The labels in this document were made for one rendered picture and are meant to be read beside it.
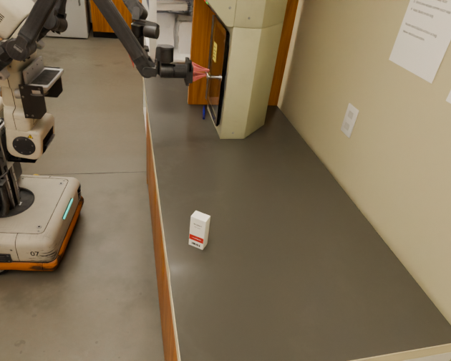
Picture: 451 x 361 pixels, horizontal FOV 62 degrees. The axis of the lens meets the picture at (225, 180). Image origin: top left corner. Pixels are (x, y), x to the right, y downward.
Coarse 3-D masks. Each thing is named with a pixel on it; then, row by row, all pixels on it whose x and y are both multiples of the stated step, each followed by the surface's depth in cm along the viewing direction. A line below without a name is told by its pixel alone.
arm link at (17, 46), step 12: (48, 0) 135; (36, 12) 137; (48, 12) 137; (24, 24) 139; (36, 24) 139; (24, 36) 140; (36, 36) 142; (12, 48) 141; (24, 48) 141; (36, 48) 150
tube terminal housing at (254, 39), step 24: (240, 0) 133; (264, 0) 135; (240, 24) 138; (264, 24) 141; (240, 48) 143; (264, 48) 149; (240, 72) 149; (264, 72) 159; (240, 96) 155; (264, 96) 169; (240, 120) 162; (264, 120) 180
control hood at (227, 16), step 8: (208, 0) 131; (216, 0) 132; (224, 0) 132; (232, 0) 133; (216, 8) 133; (224, 8) 134; (232, 8) 134; (224, 16) 135; (232, 16) 136; (232, 24) 138
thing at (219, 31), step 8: (216, 16) 160; (216, 24) 158; (216, 32) 158; (224, 32) 143; (216, 40) 158; (224, 40) 143; (224, 48) 143; (216, 56) 159; (224, 56) 144; (216, 64) 159; (224, 64) 146; (216, 72) 159; (208, 80) 178; (216, 80) 159; (208, 88) 178; (216, 88) 159; (208, 96) 179; (216, 96) 160; (208, 104) 179; (216, 104) 160; (216, 112) 160; (216, 120) 160
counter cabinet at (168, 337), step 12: (156, 192) 181; (156, 204) 184; (156, 216) 188; (156, 228) 191; (156, 240) 194; (156, 252) 198; (156, 264) 202; (168, 300) 136; (168, 312) 137; (168, 324) 139; (168, 336) 141; (168, 348) 143; (168, 360) 145; (408, 360) 91; (420, 360) 93; (432, 360) 95; (444, 360) 96
